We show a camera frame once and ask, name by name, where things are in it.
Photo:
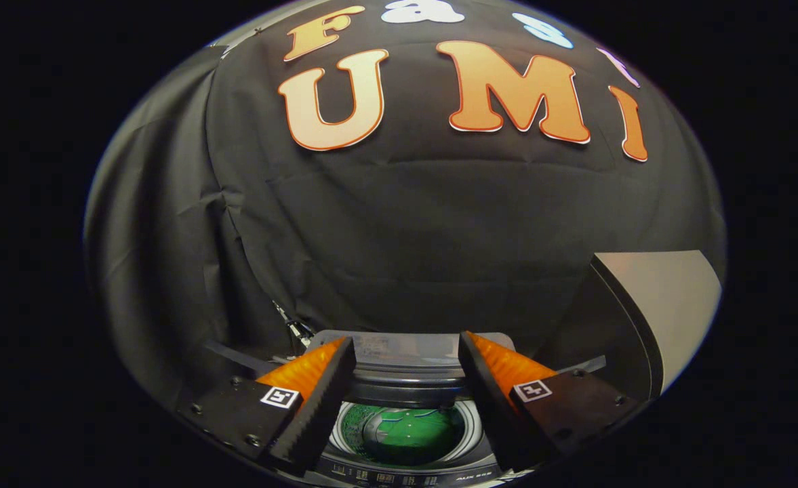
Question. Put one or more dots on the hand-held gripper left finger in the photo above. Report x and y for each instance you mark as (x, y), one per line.
(321, 413)

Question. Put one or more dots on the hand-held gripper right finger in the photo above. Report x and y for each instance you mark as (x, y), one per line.
(490, 407)

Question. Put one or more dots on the green polo shirt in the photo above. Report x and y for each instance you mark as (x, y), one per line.
(412, 434)

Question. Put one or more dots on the grey washing machine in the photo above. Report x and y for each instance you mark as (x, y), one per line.
(405, 474)

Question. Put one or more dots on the grey strip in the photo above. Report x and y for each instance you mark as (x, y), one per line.
(236, 358)
(585, 364)

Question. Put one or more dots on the grey topped stand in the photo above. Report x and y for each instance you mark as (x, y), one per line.
(676, 305)

